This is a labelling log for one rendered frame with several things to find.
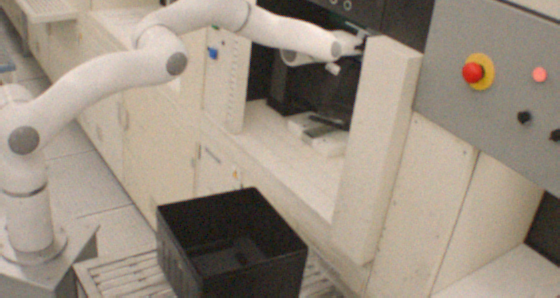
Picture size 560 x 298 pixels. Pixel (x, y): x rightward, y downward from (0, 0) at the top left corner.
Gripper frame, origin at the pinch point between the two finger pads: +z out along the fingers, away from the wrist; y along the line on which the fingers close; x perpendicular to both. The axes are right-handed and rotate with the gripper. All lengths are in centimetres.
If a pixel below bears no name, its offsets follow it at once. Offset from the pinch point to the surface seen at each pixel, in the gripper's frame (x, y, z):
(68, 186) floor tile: -122, -138, -45
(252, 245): -45, 20, -55
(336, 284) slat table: -45, 44, -46
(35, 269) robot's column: -46, -1, -108
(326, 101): -15.8, 5.4, -18.5
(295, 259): -30, 42, -62
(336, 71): -7.2, 4.0, -14.7
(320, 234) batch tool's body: -40, 30, -40
